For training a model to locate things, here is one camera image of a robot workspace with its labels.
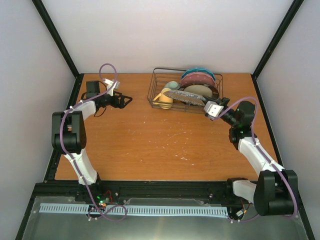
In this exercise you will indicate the black wire dish rack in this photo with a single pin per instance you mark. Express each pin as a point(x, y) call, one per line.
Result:
point(162, 75)

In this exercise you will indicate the left black frame post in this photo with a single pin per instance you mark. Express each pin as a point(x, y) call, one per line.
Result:
point(48, 22)

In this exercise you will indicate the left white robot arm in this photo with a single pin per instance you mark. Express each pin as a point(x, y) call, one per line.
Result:
point(68, 133)

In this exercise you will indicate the pink plate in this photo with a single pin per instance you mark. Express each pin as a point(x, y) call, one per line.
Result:
point(198, 78)

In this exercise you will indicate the yellow mug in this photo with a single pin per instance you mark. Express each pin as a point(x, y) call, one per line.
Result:
point(162, 100)

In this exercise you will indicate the right black frame post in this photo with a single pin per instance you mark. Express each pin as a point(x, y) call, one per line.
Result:
point(285, 23)

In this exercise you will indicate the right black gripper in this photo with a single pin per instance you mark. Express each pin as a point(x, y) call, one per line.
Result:
point(220, 101)

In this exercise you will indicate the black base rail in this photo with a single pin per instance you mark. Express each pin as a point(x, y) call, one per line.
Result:
point(212, 192)

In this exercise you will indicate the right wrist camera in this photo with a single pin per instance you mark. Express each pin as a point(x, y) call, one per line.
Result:
point(212, 110)

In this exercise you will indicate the green ceramic bowl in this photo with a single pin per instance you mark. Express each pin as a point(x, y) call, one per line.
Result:
point(172, 85)

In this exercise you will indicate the light blue cable duct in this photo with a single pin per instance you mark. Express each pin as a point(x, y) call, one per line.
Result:
point(136, 210)

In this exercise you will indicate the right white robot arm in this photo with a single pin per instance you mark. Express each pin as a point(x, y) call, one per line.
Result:
point(276, 191)

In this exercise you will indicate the black frame post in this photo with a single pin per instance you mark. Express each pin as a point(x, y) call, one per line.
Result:
point(285, 23)
point(48, 22)

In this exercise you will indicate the grey speckled large plate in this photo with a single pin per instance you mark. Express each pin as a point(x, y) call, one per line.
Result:
point(186, 97)

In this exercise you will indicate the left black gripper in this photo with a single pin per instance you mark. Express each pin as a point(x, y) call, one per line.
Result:
point(121, 104)

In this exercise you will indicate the blue dotted plate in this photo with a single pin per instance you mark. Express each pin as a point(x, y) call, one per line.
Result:
point(198, 70)

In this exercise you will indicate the black rimmed cream plate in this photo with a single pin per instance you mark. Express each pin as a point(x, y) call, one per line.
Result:
point(202, 89)

